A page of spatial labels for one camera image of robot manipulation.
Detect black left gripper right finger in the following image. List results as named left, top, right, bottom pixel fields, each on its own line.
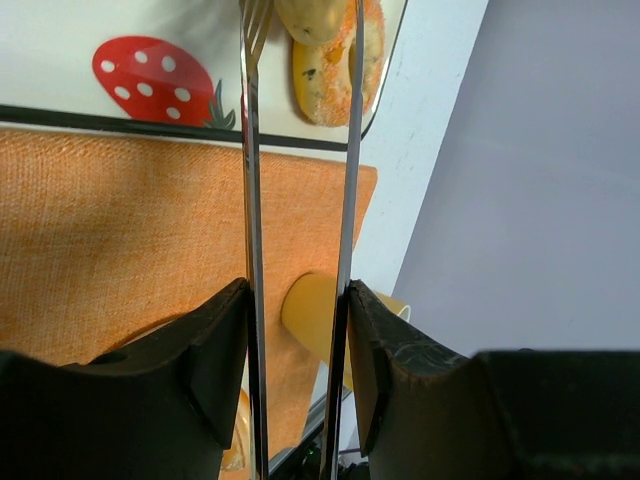
left=348, top=281, right=639, bottom=479

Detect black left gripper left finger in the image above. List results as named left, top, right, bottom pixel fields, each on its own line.
left=1, top=278, right=249, bottom=479

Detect silver serving tongs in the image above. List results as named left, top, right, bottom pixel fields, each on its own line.
left=239, top=1, right=365, bottom=479

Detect long brown pastry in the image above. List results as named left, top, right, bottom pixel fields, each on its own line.
left=274, top=0, right=347, bottom=46

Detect yellow mug white inside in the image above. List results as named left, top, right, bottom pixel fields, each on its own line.
left=281, top=272, right=411, bottom=390

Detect orange woven placemat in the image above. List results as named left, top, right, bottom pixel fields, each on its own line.
left=0, top=127, right=379, bottom=451

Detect strawberry print tray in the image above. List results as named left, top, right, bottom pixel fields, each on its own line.
left=0, top=0, right=409, bottom=154

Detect sugared bagel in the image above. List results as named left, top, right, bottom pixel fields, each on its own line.
left=292, top=1, right=385, bottom=127

